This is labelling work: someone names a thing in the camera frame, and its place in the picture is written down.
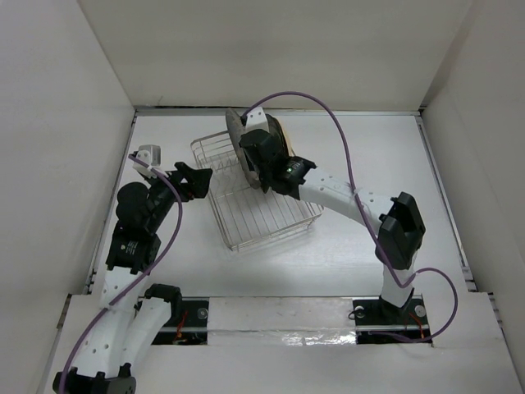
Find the grey plate tree pattern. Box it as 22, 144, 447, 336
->
225, 108, 261, 190

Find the beige plate leaf pattern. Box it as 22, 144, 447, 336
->
281, 126, 294, 156

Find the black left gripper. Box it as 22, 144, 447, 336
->
144, 162, 211, 232

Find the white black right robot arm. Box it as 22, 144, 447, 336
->
240, 129, 426, 323

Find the cream plate black striped rim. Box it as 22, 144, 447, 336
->
267, 115, 289, 155

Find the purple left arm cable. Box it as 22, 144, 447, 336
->
57, 153, 184, 394

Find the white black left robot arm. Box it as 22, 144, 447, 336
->
52, 160, 212, 393

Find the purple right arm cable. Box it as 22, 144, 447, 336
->
241, 90, 459, 342

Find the steel wire dish rack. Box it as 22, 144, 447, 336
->
190, 131, 323, 250

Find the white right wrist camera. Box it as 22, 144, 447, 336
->
241, 107, 268, 131

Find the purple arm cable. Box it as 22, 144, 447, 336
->
57, 153, 184, 394
241, 90, 459, 342

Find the silver front table rail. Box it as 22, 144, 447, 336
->
151, 295, 436, 348

